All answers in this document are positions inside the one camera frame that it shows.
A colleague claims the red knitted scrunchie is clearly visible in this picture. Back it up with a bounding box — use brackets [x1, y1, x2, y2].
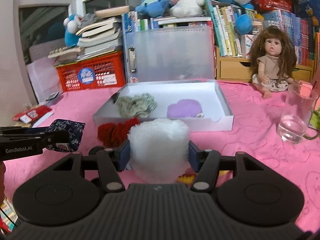
[98, 118, 140, 148]

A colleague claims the navy floral scrunchie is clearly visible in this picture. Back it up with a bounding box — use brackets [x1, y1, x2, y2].
[46, 119, 86, 152]

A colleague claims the white fluffy scrunchie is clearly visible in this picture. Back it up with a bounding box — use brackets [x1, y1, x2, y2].
[128, 119, 189, 184]

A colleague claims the purple fluffy scrunchie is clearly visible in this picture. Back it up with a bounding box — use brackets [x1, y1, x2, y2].
[167, 99, 203, 119]

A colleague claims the green checked scrunchie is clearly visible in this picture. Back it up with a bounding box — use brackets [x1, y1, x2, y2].
[116, 93, 157, 118]

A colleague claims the black round puck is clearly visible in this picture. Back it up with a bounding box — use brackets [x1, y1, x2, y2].
[88, 146, 105, 156]

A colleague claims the person left hand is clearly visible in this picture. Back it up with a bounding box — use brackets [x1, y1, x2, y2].
[0, 161, 6, 205]

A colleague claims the red packet at table edge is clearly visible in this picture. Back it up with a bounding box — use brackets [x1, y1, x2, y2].
[12, 105, 53, 124]

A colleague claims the small dark card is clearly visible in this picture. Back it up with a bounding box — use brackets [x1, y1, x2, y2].
[46, 92, 60, 101]

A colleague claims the white shallow cardboard box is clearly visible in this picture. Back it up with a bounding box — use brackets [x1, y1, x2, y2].
[93, 80, 234, 132]

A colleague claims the pink bunny towel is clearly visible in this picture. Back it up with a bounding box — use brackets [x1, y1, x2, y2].
[2, 80, 320, 234]

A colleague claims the red plastic crate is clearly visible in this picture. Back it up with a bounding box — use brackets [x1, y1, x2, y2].
[55, 50, 126, 92]

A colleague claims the wooden drawer shelf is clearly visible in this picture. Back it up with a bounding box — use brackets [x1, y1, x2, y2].
[215, 47, 315, 82]

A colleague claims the clear glass mug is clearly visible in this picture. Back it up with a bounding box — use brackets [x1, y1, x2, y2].
[277, 83, 319, 144]

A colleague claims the stack of books on crate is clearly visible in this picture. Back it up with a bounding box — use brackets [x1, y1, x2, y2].
[48, 5, 130, 62]

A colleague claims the blue white doraemon plush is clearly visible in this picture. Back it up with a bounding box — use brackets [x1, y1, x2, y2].
[63, 14, 82, 47]

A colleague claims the pink phone stand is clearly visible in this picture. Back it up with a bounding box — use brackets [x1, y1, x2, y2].
[298, 66, 320, 111]

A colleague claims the brown haired baby doll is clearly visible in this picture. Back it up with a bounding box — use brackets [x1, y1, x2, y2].
[249, 26, 297, 99]

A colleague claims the row of upright books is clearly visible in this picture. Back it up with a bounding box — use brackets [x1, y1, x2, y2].
[124, 1, 319, 64]

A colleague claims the blue plush ball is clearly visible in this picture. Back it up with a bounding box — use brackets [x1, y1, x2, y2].
[234, 14, 253, 35]

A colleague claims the blue stitch plush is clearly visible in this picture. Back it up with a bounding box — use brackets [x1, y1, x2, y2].
[135, 0, 170, 18]

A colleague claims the red basket on shelf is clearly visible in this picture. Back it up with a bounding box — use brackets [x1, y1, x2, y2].
[252, 0, 293, 12]

